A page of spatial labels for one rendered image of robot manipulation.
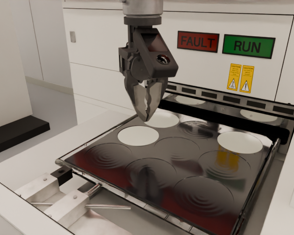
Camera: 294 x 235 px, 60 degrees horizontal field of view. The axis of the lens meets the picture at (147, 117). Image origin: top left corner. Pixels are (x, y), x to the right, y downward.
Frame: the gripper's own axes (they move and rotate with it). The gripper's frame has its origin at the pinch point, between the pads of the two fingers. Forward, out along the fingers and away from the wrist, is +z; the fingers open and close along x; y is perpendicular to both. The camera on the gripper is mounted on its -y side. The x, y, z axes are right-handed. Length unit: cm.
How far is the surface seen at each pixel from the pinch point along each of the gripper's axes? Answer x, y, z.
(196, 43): -20.2, 13.8, -12.1
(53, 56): -1, 321, 48
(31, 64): 30, 370, 67
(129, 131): 1.2, 8.2, 7.3
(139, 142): 0.9, 2.2, 7.2
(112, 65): -4.1, 39.8, -1.8
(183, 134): -10.5, 1.6, 7.4
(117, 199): 8.9, -5.2, 15.3
